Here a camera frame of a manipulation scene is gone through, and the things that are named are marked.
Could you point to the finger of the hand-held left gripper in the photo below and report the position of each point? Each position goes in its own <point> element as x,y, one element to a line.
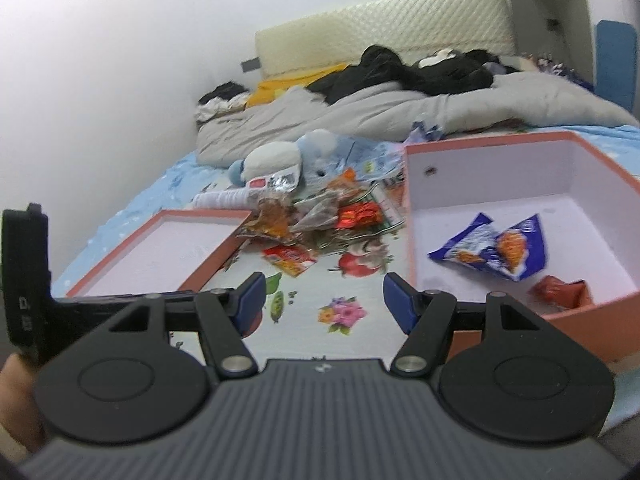
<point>80,307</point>

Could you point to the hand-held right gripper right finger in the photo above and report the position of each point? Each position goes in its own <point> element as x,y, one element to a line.
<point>397,300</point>

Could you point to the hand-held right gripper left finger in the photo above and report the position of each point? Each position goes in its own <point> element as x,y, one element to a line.
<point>252,294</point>

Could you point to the red yellow snack packet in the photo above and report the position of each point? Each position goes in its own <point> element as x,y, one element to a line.
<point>290,259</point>

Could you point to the blue snack packet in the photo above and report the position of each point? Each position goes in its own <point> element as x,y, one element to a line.
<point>465,245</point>
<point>520,250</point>

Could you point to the pile of mixed snack packets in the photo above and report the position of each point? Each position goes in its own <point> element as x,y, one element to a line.
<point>320,210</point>

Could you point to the pink cardboard box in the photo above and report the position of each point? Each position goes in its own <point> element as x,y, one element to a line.
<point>500,180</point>

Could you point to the small red snack pack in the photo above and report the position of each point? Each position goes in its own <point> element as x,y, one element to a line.
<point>562,292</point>

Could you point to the person's left hand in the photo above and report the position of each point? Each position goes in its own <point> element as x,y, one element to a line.
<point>17,400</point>

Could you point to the fruit printed cloth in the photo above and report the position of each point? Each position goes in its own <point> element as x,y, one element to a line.
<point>310,280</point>

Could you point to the pink box lid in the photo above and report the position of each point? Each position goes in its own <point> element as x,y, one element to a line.
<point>165,250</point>

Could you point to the light blue bed sheet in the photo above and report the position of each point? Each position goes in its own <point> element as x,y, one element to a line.
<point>140,195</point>

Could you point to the blue white plush toy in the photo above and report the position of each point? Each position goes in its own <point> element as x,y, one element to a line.
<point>272,157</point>

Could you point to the clear printed plastic bag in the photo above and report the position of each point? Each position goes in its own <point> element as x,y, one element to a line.
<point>375,157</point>

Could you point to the grey duvet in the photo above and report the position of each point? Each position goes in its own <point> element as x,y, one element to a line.
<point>400,105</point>

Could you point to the heap of dark light clothes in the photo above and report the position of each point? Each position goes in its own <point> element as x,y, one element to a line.
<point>220,97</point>

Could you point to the yellow cloth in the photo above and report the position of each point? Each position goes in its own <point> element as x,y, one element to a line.
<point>280,87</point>

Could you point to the black clothes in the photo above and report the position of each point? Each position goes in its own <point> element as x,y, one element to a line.
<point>440,77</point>

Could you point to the small white cloth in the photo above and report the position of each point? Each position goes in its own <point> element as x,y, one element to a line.
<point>435,59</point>

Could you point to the cream padded headboard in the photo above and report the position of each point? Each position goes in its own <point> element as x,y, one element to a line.
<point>350,30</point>

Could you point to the patterned dark cloth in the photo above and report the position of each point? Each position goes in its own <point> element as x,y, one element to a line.
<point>555,66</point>

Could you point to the blue padded board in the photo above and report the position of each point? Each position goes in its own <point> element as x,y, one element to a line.
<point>617,60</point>

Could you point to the white wardrobe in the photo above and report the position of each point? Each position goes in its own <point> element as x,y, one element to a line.
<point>550,0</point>

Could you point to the grey wall socket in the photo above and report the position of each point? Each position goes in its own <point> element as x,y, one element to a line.
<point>251,64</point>

